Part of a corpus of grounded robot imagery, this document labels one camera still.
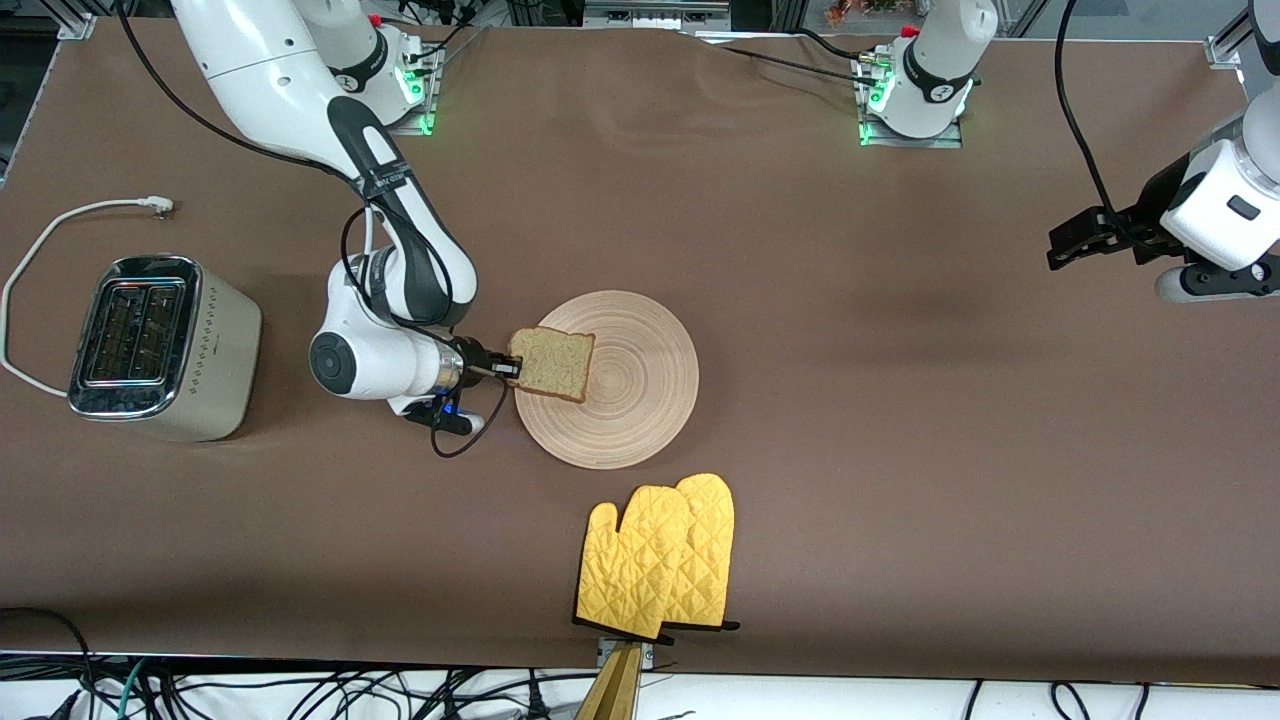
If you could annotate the round wooden plate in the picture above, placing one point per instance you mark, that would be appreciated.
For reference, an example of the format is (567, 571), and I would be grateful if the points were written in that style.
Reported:
(630, 410)

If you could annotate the silver two-slot toaster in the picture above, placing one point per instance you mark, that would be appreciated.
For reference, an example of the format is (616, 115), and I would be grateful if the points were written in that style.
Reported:
(215, 370)

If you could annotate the aluminium corner bracket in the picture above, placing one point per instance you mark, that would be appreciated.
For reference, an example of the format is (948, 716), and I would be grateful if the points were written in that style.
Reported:
(78, 27)
(1222, 52)

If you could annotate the small metal clamp plate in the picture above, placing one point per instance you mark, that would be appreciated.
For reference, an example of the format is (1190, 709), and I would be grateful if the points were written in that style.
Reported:
(649, 655)

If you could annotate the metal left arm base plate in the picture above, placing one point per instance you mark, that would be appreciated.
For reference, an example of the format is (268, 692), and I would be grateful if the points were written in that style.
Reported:
(945, 142)

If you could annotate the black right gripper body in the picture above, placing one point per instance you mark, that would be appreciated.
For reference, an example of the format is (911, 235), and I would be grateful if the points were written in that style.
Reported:
(472, 357)

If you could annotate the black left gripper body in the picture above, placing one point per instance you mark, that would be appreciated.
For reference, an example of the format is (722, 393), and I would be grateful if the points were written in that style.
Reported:
(1158, 203)

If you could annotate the brown-crusted bread slice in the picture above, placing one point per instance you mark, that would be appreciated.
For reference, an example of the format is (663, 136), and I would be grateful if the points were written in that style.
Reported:
(555, 365)

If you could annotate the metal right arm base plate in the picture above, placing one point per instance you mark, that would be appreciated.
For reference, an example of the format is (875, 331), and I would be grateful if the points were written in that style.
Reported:
(425, 120)

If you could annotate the yellow quilted oven mitt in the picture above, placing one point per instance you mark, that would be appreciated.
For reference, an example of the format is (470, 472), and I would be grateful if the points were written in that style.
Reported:
(712, 540)
(630, 570)

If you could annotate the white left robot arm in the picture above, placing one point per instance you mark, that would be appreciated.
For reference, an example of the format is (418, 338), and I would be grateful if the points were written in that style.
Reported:
(935, 60)

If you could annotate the aluminium profile frame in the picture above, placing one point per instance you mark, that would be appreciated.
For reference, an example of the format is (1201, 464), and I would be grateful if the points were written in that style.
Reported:
(650, 15)

